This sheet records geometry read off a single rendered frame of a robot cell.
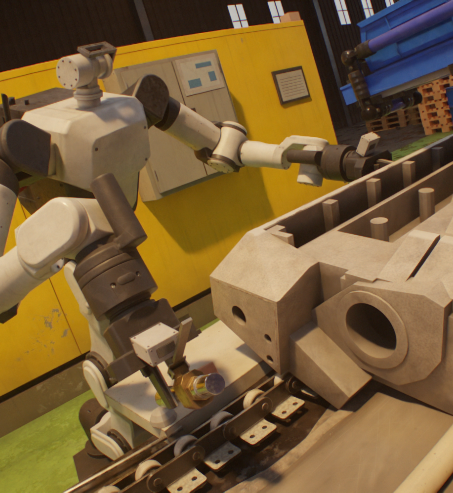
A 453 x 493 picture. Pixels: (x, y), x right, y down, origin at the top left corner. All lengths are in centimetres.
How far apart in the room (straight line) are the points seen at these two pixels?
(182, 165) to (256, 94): 97
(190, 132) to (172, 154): 146
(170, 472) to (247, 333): 24
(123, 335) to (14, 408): 225
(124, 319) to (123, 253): 8
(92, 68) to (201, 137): 40
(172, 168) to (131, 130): 168
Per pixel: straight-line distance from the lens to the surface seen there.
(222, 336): 91
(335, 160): 112
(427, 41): 104
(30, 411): 281
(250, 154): 127
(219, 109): 294
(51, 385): 279
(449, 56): 100
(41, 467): 238
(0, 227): 84
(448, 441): 57
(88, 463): 190
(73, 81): 99
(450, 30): 101
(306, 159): 115
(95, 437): 173
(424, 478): 54
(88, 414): 184
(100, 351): 137
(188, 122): 125
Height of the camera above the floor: 117
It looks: 13 degrees down
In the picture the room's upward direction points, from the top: 17 degrees counter-clockwise
